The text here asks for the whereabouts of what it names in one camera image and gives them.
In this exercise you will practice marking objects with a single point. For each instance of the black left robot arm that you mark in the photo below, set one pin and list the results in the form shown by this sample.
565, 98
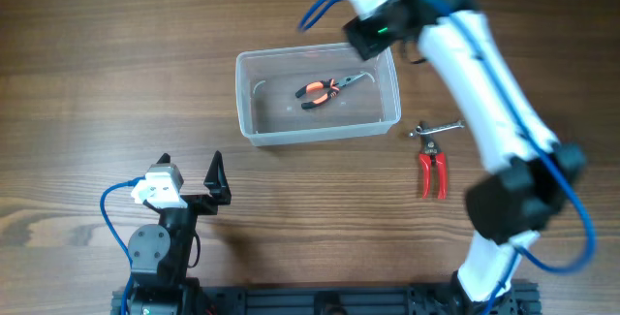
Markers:
162, 253

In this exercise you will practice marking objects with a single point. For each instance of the clear plastic container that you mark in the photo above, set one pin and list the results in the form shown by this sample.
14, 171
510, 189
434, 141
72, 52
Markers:
269, 113

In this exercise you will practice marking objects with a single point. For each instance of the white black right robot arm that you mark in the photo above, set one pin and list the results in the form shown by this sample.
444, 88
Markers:
530, 174

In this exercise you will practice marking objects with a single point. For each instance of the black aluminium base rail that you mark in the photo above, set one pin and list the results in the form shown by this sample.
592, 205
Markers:
414, 299

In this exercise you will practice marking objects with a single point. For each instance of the silver combination wrench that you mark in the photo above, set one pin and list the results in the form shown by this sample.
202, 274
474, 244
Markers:
424, 129

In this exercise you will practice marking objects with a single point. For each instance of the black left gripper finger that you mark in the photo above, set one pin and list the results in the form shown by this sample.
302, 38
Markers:
164, 159
216, 182

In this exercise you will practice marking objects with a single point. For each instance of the red handled wire stripper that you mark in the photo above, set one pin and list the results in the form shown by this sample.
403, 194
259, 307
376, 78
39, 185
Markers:
431, 156

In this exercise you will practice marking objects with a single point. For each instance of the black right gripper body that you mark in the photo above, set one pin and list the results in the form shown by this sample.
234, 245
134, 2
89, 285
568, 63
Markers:
381, 29

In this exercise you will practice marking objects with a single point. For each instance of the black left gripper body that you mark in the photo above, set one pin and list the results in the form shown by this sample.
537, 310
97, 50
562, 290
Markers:
182, 223

